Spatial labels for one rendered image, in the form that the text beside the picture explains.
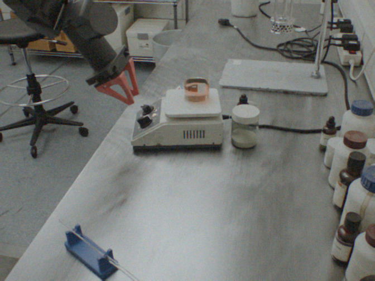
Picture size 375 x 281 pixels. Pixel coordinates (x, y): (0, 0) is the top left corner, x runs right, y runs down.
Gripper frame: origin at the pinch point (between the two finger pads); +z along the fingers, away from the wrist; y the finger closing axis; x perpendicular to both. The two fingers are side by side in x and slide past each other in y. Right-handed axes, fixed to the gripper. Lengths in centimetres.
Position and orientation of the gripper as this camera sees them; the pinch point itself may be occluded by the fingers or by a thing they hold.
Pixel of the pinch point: (131, 96)
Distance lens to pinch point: 85.6
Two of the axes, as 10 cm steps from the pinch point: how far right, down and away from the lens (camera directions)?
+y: 2.0, -6.4, 7.4
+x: -8.2, 3.0, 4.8
